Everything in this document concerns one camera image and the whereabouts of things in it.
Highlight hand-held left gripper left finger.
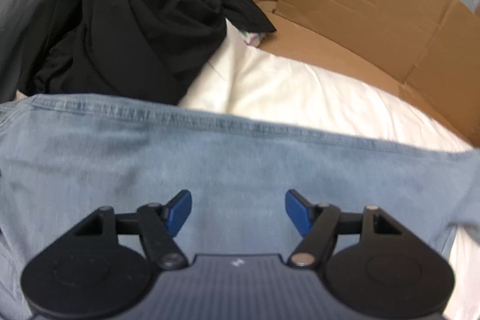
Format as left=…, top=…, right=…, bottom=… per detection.
left=74, top=190, right=193, bottom=270

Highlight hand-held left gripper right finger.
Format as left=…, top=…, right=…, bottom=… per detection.
left=285, top=189, right=406, bottom=269

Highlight blue denim jeans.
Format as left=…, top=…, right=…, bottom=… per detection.
left=0, top=93, right=480, bottom=320

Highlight cream printed blanket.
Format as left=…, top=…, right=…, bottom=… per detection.
left=178, top=25, right=480, bottom=320

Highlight black garment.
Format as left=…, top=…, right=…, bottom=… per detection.
left=34, top=0, right=277, bottom=106

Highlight dark grey padded jacket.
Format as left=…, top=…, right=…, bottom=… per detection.
left=0, top=0, right=89, bottom=103

